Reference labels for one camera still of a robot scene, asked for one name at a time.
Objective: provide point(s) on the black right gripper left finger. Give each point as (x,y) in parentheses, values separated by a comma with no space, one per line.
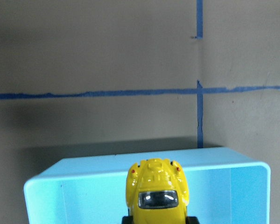
(127,220)

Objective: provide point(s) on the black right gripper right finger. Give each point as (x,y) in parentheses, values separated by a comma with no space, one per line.
(192,220)

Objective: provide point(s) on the yellow beetle toy car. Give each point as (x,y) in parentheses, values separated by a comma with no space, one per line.
(157,192)

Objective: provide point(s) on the light blue plastic bin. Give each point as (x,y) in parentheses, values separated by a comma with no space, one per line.
(225,187)

